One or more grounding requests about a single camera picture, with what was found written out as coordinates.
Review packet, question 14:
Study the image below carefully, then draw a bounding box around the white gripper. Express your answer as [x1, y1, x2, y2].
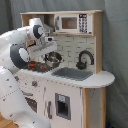
[27, 37, 57, 59]

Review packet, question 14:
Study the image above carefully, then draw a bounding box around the small silver toy pot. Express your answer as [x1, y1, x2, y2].
[45, 52, 62, 68]

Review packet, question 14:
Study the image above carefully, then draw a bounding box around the white oven door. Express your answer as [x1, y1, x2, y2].
[23, 90, 44, 115]

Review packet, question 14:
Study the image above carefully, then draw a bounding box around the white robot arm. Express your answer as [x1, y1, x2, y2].
[0, 18, 57, 128]

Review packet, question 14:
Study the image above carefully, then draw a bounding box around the wooden toy kitchen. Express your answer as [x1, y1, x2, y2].
[18, 10, 114, 128]

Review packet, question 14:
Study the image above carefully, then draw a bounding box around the black toy stovetop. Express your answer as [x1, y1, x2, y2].
[26, 61, 57, 73]

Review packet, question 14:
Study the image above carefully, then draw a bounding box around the grey range hood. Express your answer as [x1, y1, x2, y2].
[28, 15, 54, 35]

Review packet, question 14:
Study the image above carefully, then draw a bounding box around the toy microwave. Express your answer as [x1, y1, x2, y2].
[55, 14, 92, 34]

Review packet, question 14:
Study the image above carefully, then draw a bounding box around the right red stove knob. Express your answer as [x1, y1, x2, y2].
[32, 81, 38, 87]

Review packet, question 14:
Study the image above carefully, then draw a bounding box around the black toy faucet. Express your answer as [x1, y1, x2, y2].
[76, 50, 94, 70]

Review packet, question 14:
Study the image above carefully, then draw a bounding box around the grey toy sink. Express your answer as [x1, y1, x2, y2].
[52, 67, 92, 81]

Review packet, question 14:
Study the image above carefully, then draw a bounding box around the white cabinet door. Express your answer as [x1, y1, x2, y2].
[45, 81, 82, 128]

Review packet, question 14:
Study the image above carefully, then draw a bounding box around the grey backdrop curtain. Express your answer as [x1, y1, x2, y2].
[0, 0, 128, 128]

